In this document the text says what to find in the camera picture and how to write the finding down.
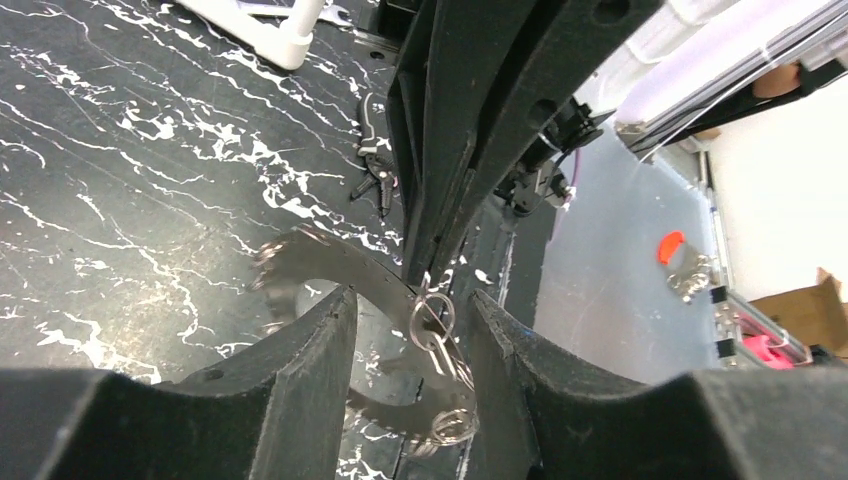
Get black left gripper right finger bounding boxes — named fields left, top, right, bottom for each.
left=468, top=291, right=847, bottom=479

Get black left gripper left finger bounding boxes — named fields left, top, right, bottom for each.
left=1, top=287, right=357, bottom=479

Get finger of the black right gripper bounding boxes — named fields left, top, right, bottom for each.
left=446, top=1, right=662, bottom=266
left=388, top=1, right=535, bottom=285

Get small silver split keyring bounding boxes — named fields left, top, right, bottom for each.
left=409, top=291, right=458, bottom=380

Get cardboard box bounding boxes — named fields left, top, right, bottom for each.
left=751, top=267, right=847, bottom=362

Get black handled pliers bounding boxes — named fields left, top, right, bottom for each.
left=350, top=91, right=398, bottom=219

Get white PVC pipe frame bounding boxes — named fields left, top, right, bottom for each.
left=179, top=0, right=353, bottom=71

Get aluminium rail frame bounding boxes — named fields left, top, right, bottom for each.
left=615, top=1, right=847, bottom=370

